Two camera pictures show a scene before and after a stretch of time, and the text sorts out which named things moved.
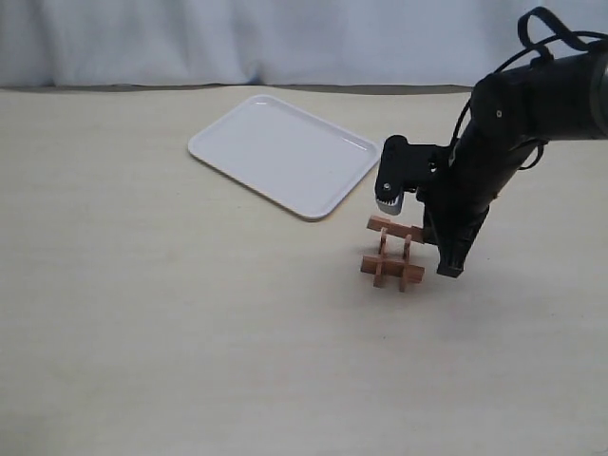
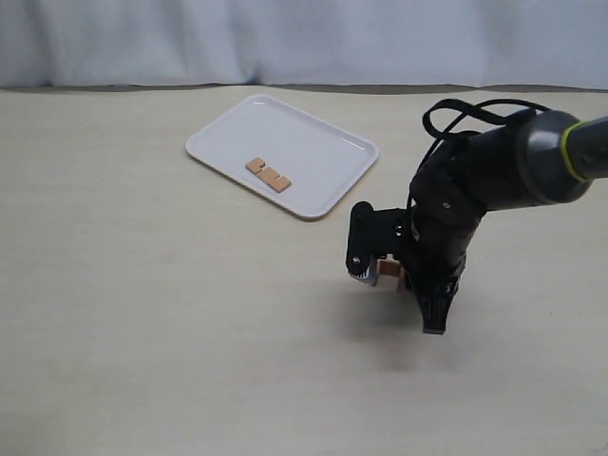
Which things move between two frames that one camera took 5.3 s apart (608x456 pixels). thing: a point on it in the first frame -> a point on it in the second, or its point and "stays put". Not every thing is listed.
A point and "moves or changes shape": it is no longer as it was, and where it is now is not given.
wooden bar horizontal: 395,228 moves or changes shape
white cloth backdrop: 443,45 stays put
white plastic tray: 289,158 stays put
